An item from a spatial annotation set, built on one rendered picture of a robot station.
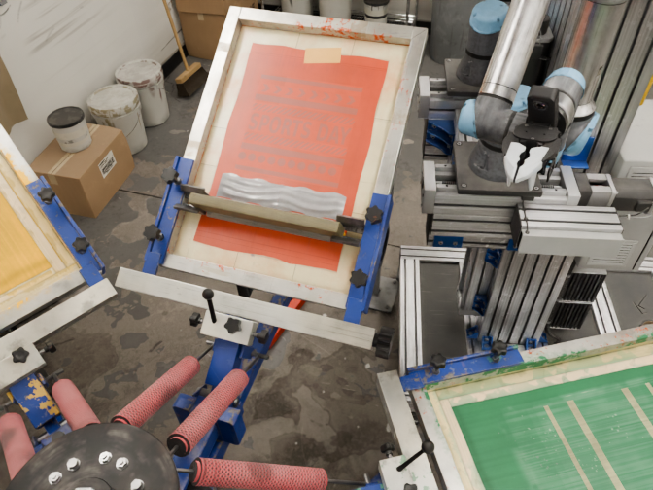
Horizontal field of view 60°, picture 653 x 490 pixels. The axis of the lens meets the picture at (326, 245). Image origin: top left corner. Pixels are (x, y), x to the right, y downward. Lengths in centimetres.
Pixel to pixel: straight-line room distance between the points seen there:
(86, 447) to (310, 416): 153
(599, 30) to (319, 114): 71
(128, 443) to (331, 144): 90
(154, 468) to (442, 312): 177
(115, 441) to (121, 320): 193
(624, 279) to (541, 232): 140
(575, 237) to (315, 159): 73
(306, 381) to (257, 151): 131
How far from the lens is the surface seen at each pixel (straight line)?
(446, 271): 276
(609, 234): 169
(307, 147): 157
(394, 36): 165
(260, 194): 155
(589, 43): 141
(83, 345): 299
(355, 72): 164
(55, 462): 114
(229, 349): 141
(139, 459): 109
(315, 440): 249
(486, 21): 194
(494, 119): 125
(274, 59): 172
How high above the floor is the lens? 225
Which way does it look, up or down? 46 degrees down
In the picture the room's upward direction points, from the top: 2 degrees counter-clockwise
